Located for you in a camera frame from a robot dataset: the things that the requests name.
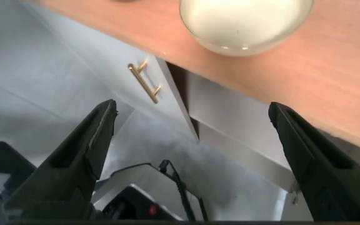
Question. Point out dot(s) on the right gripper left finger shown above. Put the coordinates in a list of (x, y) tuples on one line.
[(70, 175)]

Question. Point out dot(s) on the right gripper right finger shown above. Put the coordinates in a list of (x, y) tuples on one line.
[(327, 181)]

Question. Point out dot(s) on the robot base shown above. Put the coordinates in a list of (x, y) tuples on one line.
[(117, 193)]

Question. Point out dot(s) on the white cabinet door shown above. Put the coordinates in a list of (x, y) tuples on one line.
[(130, 78)]

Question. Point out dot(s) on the wooden counter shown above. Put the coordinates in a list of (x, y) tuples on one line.
[(261, 72)]

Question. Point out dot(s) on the white bowl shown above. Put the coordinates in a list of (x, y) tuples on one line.
[(245, 25)]

